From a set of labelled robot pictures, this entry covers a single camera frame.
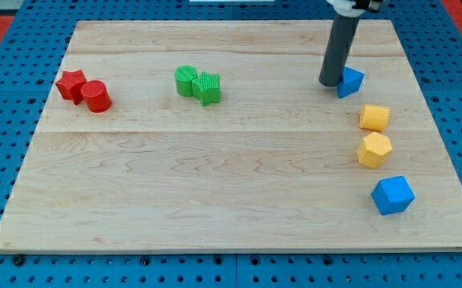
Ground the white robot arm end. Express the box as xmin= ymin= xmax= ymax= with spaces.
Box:
xmin=326 ymin=0 xmax=386 ymax=18

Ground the green star block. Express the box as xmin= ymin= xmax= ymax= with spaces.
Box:
xmin=192 ymin=72 xmax=221 ymax=106

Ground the red star block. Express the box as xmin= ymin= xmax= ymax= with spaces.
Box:
xmin=55 ymin=70 xmax=87 ymax=105

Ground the light wooden board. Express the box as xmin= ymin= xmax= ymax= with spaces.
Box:
xmin=0 ymin=20 xmax=462 ymax=254

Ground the green cylinder block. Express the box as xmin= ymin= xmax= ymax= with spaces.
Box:
xmin=174 ymin=66 xmax=197 ymax=97

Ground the blue triangular prism block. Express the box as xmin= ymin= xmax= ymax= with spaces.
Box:
xmin=337 ymin=66 xmax=364 ymax=98

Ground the yellow hexagon block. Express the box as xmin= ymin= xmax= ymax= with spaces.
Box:
xmin=356 ymin=132 xmax=392 ymax=169

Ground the yellow rounded block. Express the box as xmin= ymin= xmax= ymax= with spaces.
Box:
xmin=359 ymin=104 xmax=390 ymax=131

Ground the red cylinder block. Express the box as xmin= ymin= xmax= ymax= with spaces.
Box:
xmin=81 ymin=80 xmax=112 ymax=113

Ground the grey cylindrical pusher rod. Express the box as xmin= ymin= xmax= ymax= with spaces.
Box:
xmin=319 ymin=14 xmax=360 ymax=87

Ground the blue cube block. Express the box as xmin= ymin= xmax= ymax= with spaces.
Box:
xmin=371 ymin=176 xmax=416 ymax=215

